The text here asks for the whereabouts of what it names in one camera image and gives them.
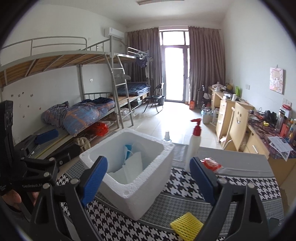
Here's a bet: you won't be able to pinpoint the white paper towel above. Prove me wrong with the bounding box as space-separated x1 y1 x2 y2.
108 160 143 184

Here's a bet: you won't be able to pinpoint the blue face mask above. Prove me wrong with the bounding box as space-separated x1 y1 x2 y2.
122 145 142 166

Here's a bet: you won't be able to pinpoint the person's left hand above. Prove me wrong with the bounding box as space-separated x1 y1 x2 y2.
2 190 39 210

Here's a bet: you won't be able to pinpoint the red snack packet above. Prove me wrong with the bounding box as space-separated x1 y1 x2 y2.
201 158 223 173

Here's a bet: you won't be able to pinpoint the blue orange quilt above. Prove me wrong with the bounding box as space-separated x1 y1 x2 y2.
41 97 115 136

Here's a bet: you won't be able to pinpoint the white spray bottle red top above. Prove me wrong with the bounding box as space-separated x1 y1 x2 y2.
184 118 201 172

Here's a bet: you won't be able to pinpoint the white foam box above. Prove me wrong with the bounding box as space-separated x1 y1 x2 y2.
79 128 174 220

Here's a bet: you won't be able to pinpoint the red plastic bag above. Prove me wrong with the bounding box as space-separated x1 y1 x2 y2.
89 122 109 137

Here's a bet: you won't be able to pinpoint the houndstooth tablecloth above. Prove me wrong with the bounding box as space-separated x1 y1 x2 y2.
55 143 285 241

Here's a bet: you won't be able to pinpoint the yellow foam sponge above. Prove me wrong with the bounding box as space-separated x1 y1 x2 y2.
170 212 204 241

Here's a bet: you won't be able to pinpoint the clear blue water bottle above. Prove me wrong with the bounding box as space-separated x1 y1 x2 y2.
163 132 171 143

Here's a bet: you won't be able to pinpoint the long wooden desk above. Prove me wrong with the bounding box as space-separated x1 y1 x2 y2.
209 87 295 186

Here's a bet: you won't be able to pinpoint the dark smartphone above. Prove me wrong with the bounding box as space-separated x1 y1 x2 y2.
268 218 287 241

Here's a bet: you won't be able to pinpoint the wooden smiley chair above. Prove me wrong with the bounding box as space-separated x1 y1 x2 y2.
223 102 249 151

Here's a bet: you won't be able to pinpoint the orange bag on floor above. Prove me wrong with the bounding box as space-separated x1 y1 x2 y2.
189 100 195 110

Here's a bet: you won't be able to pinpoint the white papers on desk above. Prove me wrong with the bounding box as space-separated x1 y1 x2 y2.
268 137 293 161

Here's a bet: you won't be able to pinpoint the grey metal bunk bed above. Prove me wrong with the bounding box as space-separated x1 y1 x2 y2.
0 36 135 153

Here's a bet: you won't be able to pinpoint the far metal bunk bed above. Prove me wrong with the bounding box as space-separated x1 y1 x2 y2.
113 47 153 105

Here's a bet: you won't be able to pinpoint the black folding chair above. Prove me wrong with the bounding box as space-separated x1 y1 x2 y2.
144 82 165 113

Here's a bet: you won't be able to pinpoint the white air conditioner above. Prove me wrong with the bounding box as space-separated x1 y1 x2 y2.
104 27 125 40

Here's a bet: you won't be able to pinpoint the right brown curtain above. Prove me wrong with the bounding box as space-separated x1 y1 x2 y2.
189 26 226 102

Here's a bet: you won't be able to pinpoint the brown curtain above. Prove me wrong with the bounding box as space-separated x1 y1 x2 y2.
189 26 226 102
126 28 162 90

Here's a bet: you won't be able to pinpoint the left brown curtain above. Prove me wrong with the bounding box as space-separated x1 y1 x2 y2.
126 28 162 90

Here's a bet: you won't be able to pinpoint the pink wall picture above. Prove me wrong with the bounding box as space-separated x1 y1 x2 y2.
269 67 284 94

